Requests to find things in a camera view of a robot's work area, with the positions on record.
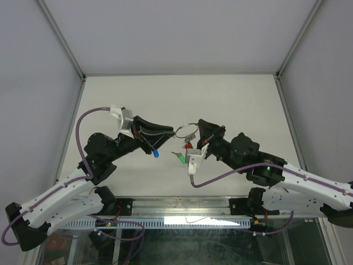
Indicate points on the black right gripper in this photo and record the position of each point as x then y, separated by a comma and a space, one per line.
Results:
207, 130

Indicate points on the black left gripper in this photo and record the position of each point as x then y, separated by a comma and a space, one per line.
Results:
160, 134

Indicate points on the large silver keyring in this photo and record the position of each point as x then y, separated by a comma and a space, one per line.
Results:
185, 130

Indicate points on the red key tag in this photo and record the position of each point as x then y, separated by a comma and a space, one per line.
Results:
188, 145

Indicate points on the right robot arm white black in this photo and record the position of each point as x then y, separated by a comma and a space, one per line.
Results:
280, 186

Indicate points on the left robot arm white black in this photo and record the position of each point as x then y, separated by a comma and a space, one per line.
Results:
79, 194

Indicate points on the silver keys far right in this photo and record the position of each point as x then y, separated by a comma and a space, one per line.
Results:
190, 137

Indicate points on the blue key tag upper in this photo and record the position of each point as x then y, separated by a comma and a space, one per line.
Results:
156, 153

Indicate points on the silver key on green tag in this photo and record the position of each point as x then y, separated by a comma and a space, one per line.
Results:
177, 153

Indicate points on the green key tag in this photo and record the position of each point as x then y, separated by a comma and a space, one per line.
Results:
182, 159

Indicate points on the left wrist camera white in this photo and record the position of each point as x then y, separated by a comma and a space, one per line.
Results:
124, 119

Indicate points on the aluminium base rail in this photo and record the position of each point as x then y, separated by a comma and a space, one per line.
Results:
146, 207

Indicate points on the white cable duct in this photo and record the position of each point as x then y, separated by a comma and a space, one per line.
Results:
167, 222

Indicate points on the aluminium frame post left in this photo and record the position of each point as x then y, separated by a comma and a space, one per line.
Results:
44, 9

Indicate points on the aluminium frame post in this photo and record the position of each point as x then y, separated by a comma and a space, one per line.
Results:
44, 9
315, 9

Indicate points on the aluminium frame post right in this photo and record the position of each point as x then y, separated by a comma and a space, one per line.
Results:
315, 9

